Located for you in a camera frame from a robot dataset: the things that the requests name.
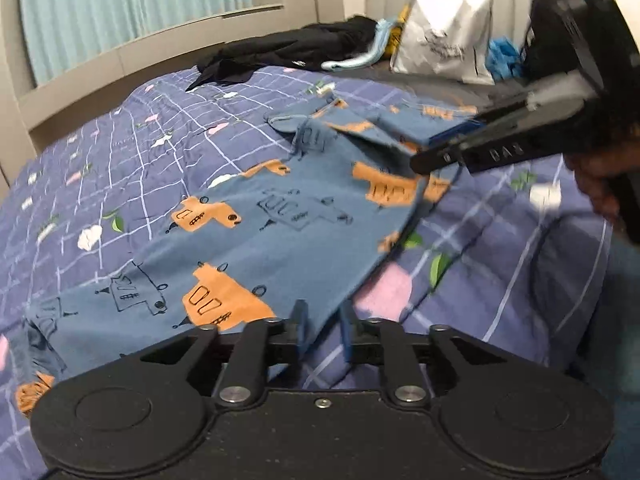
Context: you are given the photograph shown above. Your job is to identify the black jacket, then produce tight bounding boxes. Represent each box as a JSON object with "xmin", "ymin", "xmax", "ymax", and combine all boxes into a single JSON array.
[{"xmin": 185, "ymin": 15, "xmax": 382, "ymax": 92}]

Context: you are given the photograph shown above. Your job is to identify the blue plastic bag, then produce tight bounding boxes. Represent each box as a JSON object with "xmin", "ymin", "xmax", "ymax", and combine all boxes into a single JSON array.
[{"xmin": 487, "ymin": 36, "xmax": 528, "ymax": 82}]

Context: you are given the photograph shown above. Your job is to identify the purple plaid floral blanket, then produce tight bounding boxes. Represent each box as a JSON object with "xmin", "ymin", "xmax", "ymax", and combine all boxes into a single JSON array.
[{"xmin": 0, "ymin": 62, "xmax": 618, "ymax": 480}]

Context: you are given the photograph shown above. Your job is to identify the grey bed sheet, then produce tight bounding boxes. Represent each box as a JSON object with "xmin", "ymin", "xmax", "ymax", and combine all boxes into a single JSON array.
[{"xmin": 345, "ymin": 57, "xmax": 531, "ymax": 103}]

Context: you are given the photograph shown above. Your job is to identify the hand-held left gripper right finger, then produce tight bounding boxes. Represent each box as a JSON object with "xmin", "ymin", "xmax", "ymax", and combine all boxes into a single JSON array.
[{"xmin": 340, "ymin": 302, "xmax": 507, "ymax": 407}]

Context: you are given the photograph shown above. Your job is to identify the yellow bag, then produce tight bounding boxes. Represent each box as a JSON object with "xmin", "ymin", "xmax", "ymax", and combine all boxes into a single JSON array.
[{"xmin": 382, "ymin": 5, "xmax": 417, "ymax": 59}]

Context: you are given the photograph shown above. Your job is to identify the pale green curtain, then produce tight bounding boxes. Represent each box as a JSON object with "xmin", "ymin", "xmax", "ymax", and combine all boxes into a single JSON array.
[{"xmin": 17, "ymin": 0, "xmax": 253, "ymax": 87}]

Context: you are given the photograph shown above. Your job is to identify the blue printed pants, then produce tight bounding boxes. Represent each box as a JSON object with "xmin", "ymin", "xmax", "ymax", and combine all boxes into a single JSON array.
[{"xmin": 10, "ymin": 95, "xmax": 481, "ymax": 413}]

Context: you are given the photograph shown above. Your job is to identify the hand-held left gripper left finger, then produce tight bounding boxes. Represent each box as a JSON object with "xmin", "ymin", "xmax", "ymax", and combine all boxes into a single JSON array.
[{"xmin": 140, "ymin": 300, "xmax": 308, "ymax": 407}]

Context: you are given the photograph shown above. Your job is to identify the white shopping bag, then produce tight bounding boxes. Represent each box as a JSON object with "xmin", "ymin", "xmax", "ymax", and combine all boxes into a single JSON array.
[{"xmin": 390, "ymin": 0, "xmax": 497, "ymax": 86}]

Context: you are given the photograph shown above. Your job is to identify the person's right hand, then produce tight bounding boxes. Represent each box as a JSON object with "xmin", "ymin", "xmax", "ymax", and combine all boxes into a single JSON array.
[{"xmin": 565, "ymin": 152, "xmax": 632, "ymax": 222}]

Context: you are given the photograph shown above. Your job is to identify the beige window cabinet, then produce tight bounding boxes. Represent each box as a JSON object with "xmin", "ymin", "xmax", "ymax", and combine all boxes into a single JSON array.
[{"xmin": 0, "ymin": 0, "xmax": 368, "ymax": 201}]

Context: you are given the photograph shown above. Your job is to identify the light blue cloth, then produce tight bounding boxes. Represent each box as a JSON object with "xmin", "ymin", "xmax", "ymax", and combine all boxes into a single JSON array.
[{"xmin": 320, "ymin": 17, "xmax": 397, "ymax": 72}]

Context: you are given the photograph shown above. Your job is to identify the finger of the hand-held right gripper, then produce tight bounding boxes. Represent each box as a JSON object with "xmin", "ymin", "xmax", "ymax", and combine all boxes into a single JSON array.
[
  {"xmin": 429, "ymin": 76, "xmax": 588, "ymax": 147},
  {"xmin": 409, "ymin": 120, "xmax": 573, "ymax": 177}
]

